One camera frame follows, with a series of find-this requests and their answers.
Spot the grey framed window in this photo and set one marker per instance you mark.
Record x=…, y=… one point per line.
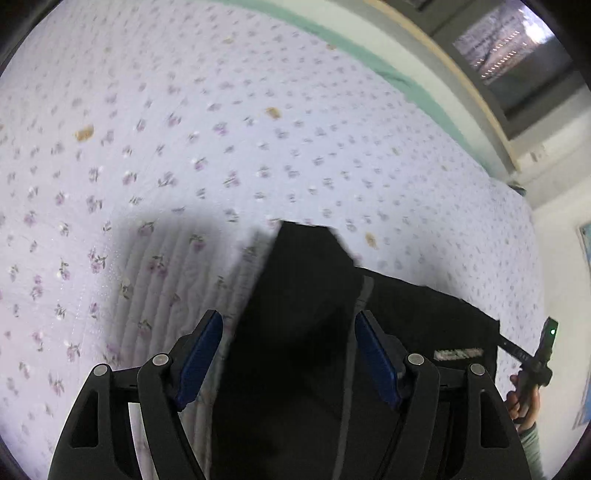
x=503, y=50

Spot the floral quilted bedspread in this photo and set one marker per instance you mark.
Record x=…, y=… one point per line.
x=184, y=138

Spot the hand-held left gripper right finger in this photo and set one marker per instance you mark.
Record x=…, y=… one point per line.
x=376, y=360

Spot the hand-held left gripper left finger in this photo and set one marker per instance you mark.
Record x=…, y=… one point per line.
x=201, y=355

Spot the wooden window sill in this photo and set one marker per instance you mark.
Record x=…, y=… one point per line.
x=461, y=78

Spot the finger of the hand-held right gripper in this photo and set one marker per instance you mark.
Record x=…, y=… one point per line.
x=517, y=350

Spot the person's right hand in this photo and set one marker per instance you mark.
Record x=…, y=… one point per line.
x=528, y=413

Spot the person's right forearm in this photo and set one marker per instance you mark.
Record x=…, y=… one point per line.
x=533, y=454

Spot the black hooded jacket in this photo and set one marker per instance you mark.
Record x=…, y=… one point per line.
x=300, y=332

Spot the white wall switch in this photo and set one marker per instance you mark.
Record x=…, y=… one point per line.
x=538, y=154

